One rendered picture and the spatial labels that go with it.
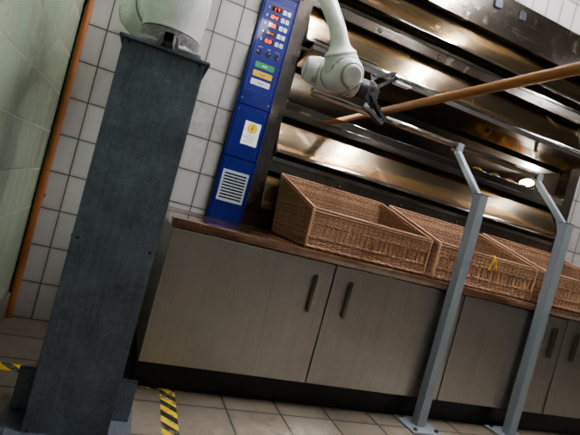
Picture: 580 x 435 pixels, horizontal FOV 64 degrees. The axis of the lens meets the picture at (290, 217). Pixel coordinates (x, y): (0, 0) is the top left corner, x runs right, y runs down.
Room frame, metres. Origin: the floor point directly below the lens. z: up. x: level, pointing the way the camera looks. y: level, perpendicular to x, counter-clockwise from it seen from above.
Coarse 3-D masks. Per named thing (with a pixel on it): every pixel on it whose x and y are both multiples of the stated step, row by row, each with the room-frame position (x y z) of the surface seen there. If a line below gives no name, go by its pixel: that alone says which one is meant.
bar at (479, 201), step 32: (320, 96) 1.78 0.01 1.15; (416, 128) 1.93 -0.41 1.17; (480, 192) 1.84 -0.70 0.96; (544, 192) 2.12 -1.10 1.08; (480, 224) 1.81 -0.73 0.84; (448, 288) 1.83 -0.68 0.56; (544, 288) 1.98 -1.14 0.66; (448, 320) 1.80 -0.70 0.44; (544, 320) 1.97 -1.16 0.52; (416, 416) 1.81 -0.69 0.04; (512, 416) 1.97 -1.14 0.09
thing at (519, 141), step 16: (320, 48) 2.00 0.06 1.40; (384, 80) 2.13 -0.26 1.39; (384, 96) 2.29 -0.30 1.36; (400, 96) 2.26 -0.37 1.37; (416, 96) 2.22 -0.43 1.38; (416, 112) 2.41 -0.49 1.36; (432, 112) 2.36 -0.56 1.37; (448, 112) 2.33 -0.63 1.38; (464, 112) 2.29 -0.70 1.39; (464, 128) 2.47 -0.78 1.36; (480, 128) 2.43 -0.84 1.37; (496, 128) 2.39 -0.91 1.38; (512, 128) 2.38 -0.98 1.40; (512, 144) 2.56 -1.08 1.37; (528, 144) 2.51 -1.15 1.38; (544, 144) 2.47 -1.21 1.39; (544, 160) 2.69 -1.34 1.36; (560, 160) 2.63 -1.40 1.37; (576, 160) 2.58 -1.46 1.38
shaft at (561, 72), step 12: (540, 72) 1.16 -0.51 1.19; (552, 72) 1.12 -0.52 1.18; (564, 72) 1.09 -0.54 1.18; (576, 72) 1.07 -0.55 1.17; (492, 84) 1.31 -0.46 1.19; (504, 84) 1.27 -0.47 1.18; (516, 84) 1.23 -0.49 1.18; (528, 84) 1.20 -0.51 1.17; (432, 96) 1.58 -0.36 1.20; (444, 96) 1.51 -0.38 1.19; (456, 96) 1.46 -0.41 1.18; (468, 96) 1.42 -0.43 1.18; (384, 108) 1.88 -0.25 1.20; (396, 108) 1.79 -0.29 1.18; (408, 108) 1.72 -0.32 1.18; (348, 120) 2.20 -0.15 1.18
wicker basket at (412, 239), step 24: (288, 192) 1.97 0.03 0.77; (312, 192) 2.16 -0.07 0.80; (336, 192) 2.21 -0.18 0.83; (288, 216) 1.90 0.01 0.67; (312, 216) 1.68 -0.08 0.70; (336, 216) 1.71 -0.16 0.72; (360, 216) 2.25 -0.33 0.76; (384, 216) 2.24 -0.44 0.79; (312, 240) 1.69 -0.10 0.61; (336, 240) 2.17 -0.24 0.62; (360, 240) 1.76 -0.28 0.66; (384, 240) 1.80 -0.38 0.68; (408, 240) 1.84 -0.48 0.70; (432, 240) 1.87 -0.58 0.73; (384, 264) 1.80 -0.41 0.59; (408, 264) 1.85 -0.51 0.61
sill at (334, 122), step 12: (288, 108) 2.13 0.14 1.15; (300, 108) 2.15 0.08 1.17; (324, 120) 2.20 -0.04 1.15; (336, 120) 2.22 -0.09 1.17; (360, 132) 2.26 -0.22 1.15; (372, 132) 2.29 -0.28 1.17; (396, 144) 2.34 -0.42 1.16; (408, 144) 2.36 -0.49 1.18; (420, 156) 2.39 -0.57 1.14; (432, 156) 2.41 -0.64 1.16; (456, 168) 2.47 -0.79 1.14; (492, 180) 2.56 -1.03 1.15; (504, 180) 2.58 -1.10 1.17; (528, 192) 2.65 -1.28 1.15
